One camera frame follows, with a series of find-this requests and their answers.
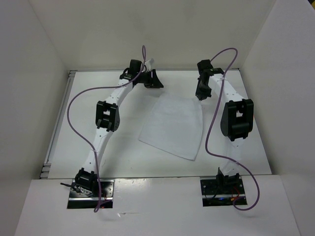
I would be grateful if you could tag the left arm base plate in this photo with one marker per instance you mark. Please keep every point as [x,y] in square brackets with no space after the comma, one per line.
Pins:
[80,198]

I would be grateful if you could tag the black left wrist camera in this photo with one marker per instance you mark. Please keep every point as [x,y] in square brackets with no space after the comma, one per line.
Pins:
[134,67]

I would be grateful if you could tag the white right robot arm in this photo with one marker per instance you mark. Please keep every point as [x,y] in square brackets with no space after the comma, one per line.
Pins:
[235,124]

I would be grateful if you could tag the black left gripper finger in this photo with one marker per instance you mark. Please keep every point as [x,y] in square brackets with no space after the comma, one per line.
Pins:
[153,86]
[155,79]

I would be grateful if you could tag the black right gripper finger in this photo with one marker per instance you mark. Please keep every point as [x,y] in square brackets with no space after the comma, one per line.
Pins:
[205,96]
[198,91]

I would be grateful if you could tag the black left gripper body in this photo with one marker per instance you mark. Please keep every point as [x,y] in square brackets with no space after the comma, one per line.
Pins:
[145,77]

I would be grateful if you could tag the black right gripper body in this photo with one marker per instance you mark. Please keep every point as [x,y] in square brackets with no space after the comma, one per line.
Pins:
[206,89]

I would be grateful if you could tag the white skirt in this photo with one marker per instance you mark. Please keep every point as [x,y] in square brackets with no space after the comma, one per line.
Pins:
[175,125]

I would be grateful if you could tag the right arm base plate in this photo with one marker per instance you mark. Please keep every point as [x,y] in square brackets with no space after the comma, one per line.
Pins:
[213,196]

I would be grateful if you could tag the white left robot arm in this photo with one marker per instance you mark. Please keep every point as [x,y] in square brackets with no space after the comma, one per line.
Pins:
[107,121]

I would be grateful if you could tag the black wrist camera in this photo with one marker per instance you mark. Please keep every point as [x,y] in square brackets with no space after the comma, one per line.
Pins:
[134,67]
[204,65]

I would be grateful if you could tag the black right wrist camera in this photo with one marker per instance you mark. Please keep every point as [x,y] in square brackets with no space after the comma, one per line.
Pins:
[204,65]

